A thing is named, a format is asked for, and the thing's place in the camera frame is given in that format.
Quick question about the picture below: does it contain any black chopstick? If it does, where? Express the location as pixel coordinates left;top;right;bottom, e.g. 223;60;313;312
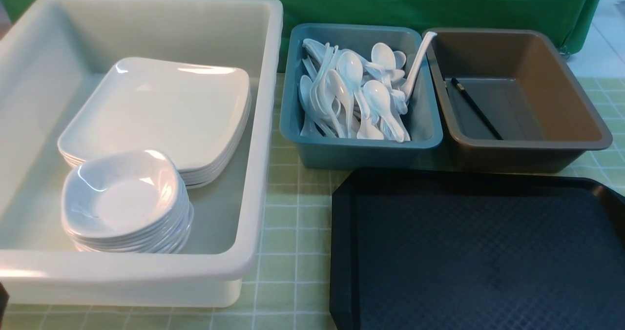
451;77;503;141

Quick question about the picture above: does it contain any white square rice plate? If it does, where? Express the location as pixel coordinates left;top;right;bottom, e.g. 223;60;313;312
57;57;250;172

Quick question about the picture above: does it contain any pile of white spoons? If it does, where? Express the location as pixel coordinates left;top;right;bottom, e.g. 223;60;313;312
298;38;411;143

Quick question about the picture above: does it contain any white ladle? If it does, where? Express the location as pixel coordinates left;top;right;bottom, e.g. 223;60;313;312
400;31;437;101

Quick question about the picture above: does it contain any green checkered tablecloth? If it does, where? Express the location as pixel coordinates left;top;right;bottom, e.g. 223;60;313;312
1;77;624;330

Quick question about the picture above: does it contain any white soup spoon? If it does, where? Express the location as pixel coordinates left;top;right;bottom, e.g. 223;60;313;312
337;50;372;120

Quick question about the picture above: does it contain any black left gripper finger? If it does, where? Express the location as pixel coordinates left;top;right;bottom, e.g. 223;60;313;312
0;283;9;321

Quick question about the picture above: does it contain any teal plastic bin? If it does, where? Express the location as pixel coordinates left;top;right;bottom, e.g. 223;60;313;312
280;23;444;170

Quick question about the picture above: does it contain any brown plastic bin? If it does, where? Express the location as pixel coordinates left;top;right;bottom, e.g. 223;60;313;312
427;28;612;173

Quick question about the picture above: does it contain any large white plastic tub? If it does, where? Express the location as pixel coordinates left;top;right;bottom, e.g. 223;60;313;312
1;0;283;308

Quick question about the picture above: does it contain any black serving tray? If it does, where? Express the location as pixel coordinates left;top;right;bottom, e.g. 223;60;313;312
330;168;625;330

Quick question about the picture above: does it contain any stack of white small bowls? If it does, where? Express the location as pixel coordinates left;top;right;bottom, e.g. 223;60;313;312
60;149;194;254

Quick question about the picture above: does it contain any stack of white square plates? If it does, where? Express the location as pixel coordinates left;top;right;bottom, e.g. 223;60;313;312
57;87;251;188

